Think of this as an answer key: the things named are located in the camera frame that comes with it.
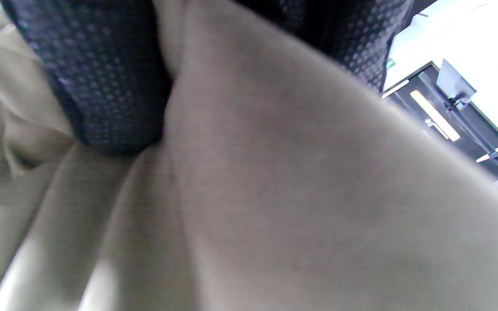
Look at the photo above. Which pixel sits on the person's right hand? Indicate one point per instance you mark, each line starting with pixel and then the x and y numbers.
pixel 102 77

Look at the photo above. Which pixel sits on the tan shorts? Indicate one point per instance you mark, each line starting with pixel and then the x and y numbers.
pixel 275 194

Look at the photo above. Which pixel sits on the grey overhead panel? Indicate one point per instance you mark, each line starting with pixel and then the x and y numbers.
pixel 454 82

